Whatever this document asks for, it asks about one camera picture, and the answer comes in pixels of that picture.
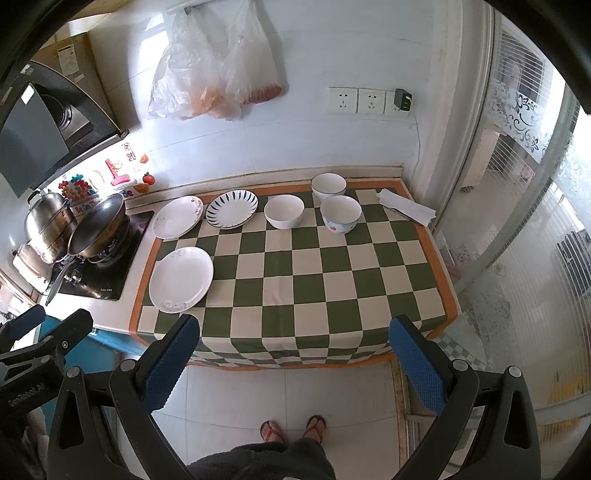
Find cardboard box on hood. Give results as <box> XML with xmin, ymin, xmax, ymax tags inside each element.
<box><xmin>33</xmin><ymin>33</ymin><xmax>115</xmax><ymax>120</ymax></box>

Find stainless steel pot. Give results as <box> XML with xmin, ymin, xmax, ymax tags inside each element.
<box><xmin>24</xmin><ymin>190</ymin><xmax>77</xmax><ymax>265</ymax></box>

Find white wall socket right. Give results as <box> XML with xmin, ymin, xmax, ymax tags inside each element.
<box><xmin>358</xmin><ymin>88</ymin><xmax>387</xmax><ymax>115</ymax></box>

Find white wall socket left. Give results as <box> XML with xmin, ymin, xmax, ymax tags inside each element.
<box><xmin>325</xmin><ymin>87</ymin><xmax>359</xmax><ymax>114</ymax></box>

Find blue leaf pattern plate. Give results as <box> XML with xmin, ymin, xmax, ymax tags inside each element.
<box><xmin>205</xmin><ymin>190</ymin><xmax>259</xmax><ymax>230</ymax></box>

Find black charger plug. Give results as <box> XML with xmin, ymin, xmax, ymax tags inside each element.
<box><xmin>394</xmin><ymin>88</ymin><xmax>413</xmax><ymax>112</ymax></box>

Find person dark trousers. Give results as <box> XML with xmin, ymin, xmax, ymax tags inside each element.
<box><xmin>187</xmin><ymin>438</ymin><xmax>337</xmax><ymax>479</ymax></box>

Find person foot sandal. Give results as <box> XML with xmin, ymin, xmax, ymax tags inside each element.
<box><xmin>259</xmin><ymin>420</ymin><xmax>286</xmax><ymax>444</ymax></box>
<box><xmin>303</xmin><ymin>415</ymin><xmax>327</xmax><ymax>444</ymax></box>

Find white bowl blue rim floral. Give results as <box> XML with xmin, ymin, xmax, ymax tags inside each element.
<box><xmin>321</xmin><ymin>195</ymin><xmax>363</xmax><ymax>234</ymax></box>

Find person right foot sandal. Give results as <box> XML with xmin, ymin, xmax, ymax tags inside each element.
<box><xmin>303</xmin><ymin>415</ymin><xmax>327</xmax><ymax>444</ymax></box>

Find green white checkered mat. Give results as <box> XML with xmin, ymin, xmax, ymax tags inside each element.
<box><xmin>144</xmin><ymin>180</ymin><xmax>459</xmax><ymax>369</ymax></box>

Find white folded paper towel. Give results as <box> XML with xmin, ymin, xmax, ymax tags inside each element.
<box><xmin>377</xmin><ymin>189</ymin><xmax>436</xmax><ymax>227</ymax></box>

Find colourful wall sticker decorations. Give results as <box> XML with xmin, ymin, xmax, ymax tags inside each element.
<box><xmin>48</xmin><ymin>142</ymin><xmax>155</xmax><ymax>202</ymax></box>

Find white wall socket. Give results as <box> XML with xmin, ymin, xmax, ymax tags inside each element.
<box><xmin>358</xmin><ymin>88</ymin><xmax>387</xmax><ymax>115</ymax></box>
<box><xmin>325</xmin><ymin>87</ymin><xmax>359</xmax><ymax>114</ymax></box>

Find plastic bag with sausages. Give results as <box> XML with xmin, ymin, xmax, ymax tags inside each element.
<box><xmin>222</xmin><ymin>1</ymin><xmax>283</xmax><ymax>105</ymax></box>

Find dark frying pan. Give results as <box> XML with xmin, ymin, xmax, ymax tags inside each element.
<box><xmin>45</xmin><ymin>193</ymin><xmax>130</xmax><ymax>305</ymax></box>

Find black range hood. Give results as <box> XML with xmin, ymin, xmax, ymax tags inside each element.
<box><xmin>1</xmin><ymin>61</ymin><xmax>128</xmax><ymax>197</ymax></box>

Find plastic bag with oranges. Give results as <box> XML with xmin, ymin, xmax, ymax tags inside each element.
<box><xmin>147</xmin><ymin>8</ymin><xmax>242</xmax><ymax>121</ymax></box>

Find white floral plate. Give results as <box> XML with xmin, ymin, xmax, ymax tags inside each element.
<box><xmin>148</xmin><ymin>247</ymin><xmax>213</xmax><ymax>314</ymax></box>
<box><xmin>152</xmin><ymin>196</ymin><xmax>204</xmax><ymax>241</ymax></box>

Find plain white bowl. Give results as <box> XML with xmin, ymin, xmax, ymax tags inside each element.
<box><xmin>263</xmin><ymin>194</ymin><xmax>305</xmax><ymax>230</ymax></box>

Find person left foot sandal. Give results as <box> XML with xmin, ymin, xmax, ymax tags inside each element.
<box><xmin>259</xmin><ymin>420</ymin><xmax>286</xmax><ymax>444</ymax></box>

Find glass sliding door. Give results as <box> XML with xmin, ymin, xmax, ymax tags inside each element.
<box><xmin>436</xmin><ymin>14</ymin><xmax>590</xmax><ymax>478</ymax></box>

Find white bowl dark rim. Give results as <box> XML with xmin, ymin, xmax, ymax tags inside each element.
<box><xmin>311</xmin><ymin>172</ymin><xmax>348</xmax><ymax>206</ymax></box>

